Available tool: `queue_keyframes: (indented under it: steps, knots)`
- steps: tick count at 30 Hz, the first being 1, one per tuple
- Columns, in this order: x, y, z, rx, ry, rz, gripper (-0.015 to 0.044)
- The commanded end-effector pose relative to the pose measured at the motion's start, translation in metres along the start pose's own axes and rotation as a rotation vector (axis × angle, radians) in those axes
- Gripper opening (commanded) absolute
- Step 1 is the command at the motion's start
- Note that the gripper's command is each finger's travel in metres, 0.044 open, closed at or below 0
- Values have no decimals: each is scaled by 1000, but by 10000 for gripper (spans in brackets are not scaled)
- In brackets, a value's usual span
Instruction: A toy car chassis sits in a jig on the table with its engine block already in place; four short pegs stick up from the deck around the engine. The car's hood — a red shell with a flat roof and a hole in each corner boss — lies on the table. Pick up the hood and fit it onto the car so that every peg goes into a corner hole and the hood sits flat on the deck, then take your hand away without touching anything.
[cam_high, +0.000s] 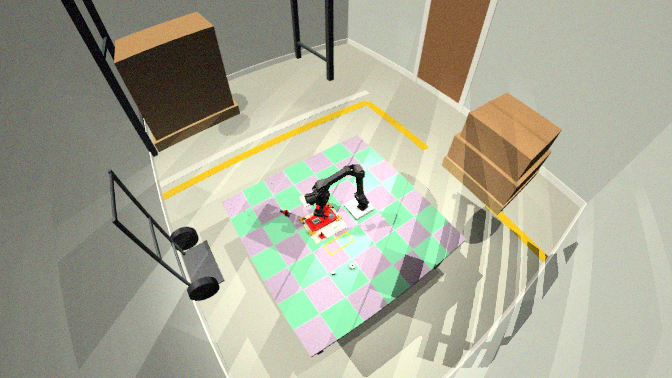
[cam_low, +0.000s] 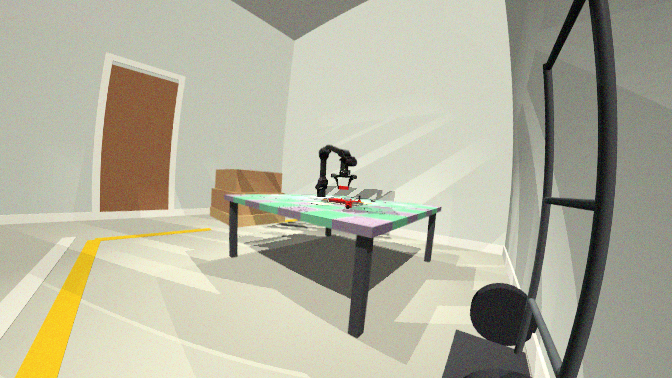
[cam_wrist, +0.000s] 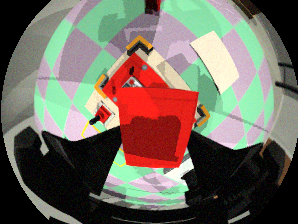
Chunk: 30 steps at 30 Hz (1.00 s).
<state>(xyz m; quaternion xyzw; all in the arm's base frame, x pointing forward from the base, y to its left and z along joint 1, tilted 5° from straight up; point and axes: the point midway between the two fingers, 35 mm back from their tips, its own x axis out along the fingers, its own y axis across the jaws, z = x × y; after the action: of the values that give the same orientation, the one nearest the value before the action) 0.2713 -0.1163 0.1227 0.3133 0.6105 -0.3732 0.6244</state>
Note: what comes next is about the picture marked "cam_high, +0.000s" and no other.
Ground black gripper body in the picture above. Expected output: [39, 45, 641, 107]
[313, 193, 330, 218]

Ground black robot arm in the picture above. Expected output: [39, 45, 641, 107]
[304, 164, 370, 211]

